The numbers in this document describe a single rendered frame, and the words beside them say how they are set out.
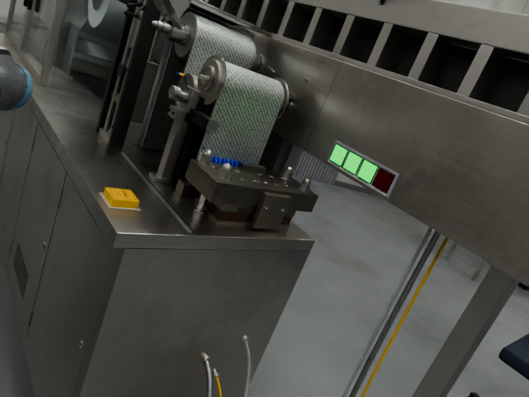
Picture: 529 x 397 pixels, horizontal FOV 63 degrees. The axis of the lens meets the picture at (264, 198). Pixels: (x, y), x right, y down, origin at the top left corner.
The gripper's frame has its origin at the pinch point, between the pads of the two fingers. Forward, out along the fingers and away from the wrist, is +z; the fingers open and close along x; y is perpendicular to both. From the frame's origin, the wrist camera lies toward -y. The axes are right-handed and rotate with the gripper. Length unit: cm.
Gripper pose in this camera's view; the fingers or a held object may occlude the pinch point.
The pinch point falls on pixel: (173, 24)
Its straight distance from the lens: 122.9
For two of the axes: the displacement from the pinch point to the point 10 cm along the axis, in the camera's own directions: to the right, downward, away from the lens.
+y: 7.6, -6.2, 2.0
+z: 3.5, 6.4, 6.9
